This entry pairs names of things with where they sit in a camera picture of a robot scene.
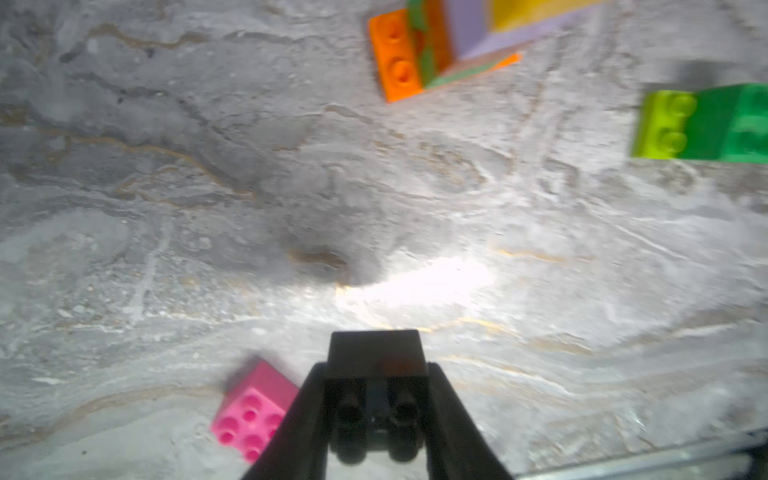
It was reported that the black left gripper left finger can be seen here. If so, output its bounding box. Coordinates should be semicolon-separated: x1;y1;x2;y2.
242;362;330;480

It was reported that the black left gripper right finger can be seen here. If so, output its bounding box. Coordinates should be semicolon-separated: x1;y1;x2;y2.
425;363;514;480

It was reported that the pink lego brick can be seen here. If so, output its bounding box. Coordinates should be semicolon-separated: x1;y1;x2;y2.
210;361;299;464

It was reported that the black lego brick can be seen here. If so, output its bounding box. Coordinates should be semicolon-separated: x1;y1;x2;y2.
326;330;428;465

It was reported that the orange lego plate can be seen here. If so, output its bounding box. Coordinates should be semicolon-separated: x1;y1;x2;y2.
368;9;522;103

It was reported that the lilac lego brick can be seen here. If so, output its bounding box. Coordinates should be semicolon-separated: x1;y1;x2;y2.
443;0;597;60

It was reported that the green lego with number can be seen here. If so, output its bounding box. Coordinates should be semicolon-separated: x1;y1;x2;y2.
678;83;767;164

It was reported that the brown orange square lego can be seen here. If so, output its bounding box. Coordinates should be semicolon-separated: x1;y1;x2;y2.
424;0;454;74

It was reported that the yellow lego brick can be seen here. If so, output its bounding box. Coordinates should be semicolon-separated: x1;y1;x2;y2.
489;0;600;32

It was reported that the green square lego brick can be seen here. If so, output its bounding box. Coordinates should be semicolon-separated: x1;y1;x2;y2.
407;0;502;89

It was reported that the lime green long lego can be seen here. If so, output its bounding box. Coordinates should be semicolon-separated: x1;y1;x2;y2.
631;90;697;160

